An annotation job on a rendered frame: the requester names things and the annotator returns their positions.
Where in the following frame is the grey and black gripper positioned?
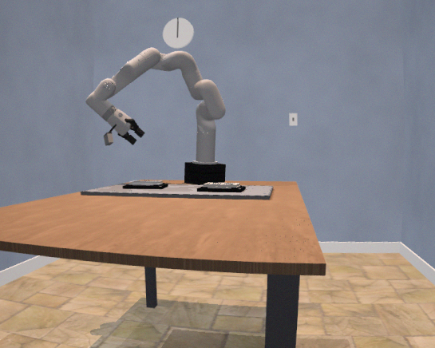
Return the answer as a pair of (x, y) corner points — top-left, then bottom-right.
(106, 109), (144, 145)

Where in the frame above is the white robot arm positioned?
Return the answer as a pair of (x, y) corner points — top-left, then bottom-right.
(85, 48), (226, 164)

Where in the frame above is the black rectangular frame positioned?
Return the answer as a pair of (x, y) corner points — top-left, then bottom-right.
(123, 183), (168, 189)

